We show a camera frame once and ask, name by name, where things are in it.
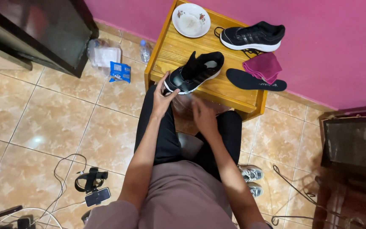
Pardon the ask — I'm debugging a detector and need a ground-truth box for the person's left hand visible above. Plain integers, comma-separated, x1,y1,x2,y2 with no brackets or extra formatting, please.
152,71,181,120

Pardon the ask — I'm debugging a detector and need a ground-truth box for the person's right hand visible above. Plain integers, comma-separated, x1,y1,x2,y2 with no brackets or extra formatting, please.
191,98,220,135

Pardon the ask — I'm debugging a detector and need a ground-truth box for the black sneaker without laces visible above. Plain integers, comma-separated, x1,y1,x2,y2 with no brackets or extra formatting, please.
164,51,225,95

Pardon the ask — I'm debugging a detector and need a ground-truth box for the clear plastic basin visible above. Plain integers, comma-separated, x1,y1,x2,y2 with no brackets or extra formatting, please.
171,93,231,121

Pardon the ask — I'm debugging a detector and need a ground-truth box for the grey stool seat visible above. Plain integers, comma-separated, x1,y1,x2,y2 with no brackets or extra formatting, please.
177,132,204,161

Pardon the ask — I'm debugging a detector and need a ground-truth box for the small yellow wooden table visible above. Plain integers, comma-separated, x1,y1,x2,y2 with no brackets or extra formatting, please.
144,0,269,121

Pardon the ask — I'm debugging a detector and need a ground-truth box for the black shoe insole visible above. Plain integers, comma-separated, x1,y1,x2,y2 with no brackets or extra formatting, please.
226,68,288,92

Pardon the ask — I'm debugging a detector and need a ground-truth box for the magenta cloth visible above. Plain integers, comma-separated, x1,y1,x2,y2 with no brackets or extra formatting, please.
242,52,283,85

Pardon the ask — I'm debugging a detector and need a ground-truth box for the clear plastic water bottle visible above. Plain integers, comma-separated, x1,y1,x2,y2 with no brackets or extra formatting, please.
139,39,152,64

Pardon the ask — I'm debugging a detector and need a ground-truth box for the grey running shoe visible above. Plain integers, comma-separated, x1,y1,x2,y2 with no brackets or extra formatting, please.
247,182,264,198
238,164,264,183

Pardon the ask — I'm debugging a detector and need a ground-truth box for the blue and white packet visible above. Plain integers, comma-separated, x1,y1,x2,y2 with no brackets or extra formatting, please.
109,61,132,84

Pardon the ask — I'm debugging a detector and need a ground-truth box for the white floral bowl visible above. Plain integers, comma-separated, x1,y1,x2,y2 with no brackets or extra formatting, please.
172,3,211,39

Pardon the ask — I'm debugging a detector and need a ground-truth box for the black sneaker with laces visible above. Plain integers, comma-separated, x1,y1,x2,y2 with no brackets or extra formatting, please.
214,21,286,59

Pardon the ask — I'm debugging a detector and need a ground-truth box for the clear plastic bag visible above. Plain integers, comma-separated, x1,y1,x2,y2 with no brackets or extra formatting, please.
87,38,122,77

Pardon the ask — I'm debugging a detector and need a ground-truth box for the black smartphone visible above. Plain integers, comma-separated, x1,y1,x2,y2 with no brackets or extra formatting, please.
84,187,111,207

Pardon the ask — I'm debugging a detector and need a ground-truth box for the dark round cup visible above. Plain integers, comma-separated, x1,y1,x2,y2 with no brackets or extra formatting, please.
81,209,93,225

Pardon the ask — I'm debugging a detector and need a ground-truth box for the dark glass-door cabinet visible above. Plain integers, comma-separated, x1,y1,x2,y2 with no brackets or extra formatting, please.
312,105,366,229

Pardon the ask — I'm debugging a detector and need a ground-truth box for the dark wooden cabinet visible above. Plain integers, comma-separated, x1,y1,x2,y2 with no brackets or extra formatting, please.
0,0,100,79

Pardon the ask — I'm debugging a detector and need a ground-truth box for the black power adapter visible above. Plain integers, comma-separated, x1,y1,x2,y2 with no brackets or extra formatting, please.
17,215,35,229

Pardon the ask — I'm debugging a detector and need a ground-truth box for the dark flat bar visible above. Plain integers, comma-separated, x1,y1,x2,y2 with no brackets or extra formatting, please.
0,205,23,224

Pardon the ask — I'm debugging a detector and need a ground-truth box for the black strap mount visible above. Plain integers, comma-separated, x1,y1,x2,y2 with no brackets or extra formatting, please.
74,167,109,194

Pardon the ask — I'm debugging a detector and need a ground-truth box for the thin black cable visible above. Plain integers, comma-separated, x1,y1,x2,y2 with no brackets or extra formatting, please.
30,154,87,223

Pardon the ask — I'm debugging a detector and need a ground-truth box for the white cable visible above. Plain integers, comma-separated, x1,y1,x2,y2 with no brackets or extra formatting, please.
0,200,86,229

